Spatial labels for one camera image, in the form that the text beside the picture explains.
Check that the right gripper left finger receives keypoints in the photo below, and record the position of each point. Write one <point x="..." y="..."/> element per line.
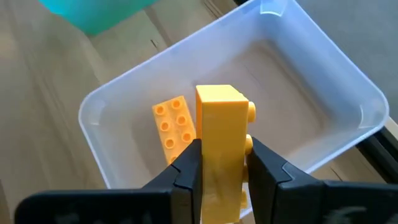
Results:
<point x="124" y="208"/>

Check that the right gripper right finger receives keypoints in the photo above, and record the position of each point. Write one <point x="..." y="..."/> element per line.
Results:
<point x="311" y="205"/>

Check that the yellow toy brick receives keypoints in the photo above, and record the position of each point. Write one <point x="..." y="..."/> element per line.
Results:
<point x="174" y="127"/>
<point x="222" y="140"/>

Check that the clear white plastic bin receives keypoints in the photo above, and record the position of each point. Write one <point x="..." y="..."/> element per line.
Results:
<point x="280" y="77"/>

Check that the teal translucent plastic bin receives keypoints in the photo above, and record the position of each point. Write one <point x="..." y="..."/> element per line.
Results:
<point x="99" y="12"/>

